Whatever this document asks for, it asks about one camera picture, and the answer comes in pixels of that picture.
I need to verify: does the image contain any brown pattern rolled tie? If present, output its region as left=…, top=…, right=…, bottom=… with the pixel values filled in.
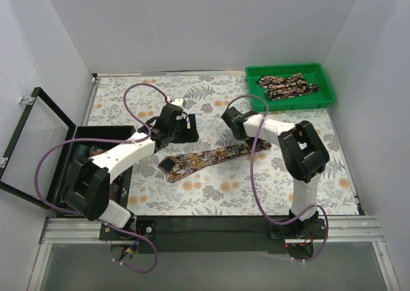
left=109, top=183, right=127, bottom=204

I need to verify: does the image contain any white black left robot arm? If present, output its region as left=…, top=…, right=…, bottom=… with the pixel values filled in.
left=61, top=103, right=199, bottom=240

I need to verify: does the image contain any cat print brown tie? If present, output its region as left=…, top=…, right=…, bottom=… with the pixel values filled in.
left=158, top=143, right=252, bottom=183

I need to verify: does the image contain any floral patterned table mat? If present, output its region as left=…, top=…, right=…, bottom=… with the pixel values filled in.
left=86, top=74, right=363, bottom=217

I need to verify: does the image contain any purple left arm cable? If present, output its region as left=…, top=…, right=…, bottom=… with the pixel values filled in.
left=35, top=83, right=170, bottom=274

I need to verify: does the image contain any orange floral rolled tie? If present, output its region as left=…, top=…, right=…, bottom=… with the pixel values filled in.
left=88, top=146, right=106, bottom=158

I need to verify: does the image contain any aluminium frame rail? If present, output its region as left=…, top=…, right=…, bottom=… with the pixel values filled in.
left=28, top=215, right=399, bottom=290

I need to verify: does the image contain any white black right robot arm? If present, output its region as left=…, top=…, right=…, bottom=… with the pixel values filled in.
left=222, top=107, right=330, bottom=238

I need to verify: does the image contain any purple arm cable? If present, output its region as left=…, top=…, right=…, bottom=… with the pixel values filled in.
left=225, top=94, right=328, bottom=263
left=35, top=83, right=170, bottom=274

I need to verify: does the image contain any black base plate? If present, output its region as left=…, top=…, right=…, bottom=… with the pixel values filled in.
left=99, top=216, right=327, bottom=256

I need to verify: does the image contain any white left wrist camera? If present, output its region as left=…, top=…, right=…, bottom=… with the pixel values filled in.
left=170, top=98, right=186, bottom=109

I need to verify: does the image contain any black display box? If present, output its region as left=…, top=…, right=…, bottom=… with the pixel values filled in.
left=1, top=90, right=134, bottom=219

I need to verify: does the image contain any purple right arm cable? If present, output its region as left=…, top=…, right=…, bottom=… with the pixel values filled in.
left=225, top=94, right=328, bottom=263

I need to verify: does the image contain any floral tie in tray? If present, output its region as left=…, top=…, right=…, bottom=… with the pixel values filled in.
left=256, top=72, right=320, bottom=101

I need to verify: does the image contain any green plastic tray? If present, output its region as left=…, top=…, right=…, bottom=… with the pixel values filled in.
left=245, top=63, right=336, bottom=111

